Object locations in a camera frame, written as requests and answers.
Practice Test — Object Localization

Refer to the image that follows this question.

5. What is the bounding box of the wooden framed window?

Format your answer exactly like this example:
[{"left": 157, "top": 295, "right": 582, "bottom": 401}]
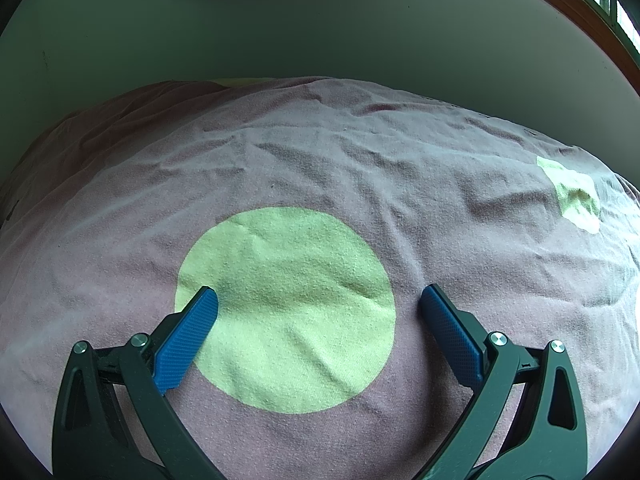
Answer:
[{"left": 470, "top": 0, "right": 640, "bottom": 76}]

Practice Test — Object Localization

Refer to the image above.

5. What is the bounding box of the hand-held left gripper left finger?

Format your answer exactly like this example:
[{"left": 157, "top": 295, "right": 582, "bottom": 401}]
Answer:
[{"left": 51, "top": 285, "right": 226, "bottom": 480}]

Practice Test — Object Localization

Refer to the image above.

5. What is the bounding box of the pink blanket with green dots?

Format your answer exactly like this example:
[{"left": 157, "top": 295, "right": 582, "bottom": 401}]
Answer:
[{"left": 0, "top": 77, "right": 640, "bottom": 480}]

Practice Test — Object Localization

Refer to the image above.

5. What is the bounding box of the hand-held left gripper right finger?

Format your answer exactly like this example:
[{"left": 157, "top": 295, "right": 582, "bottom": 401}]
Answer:
[{"left": 419, "top": 283, "right": 589, "bottom": 480}]

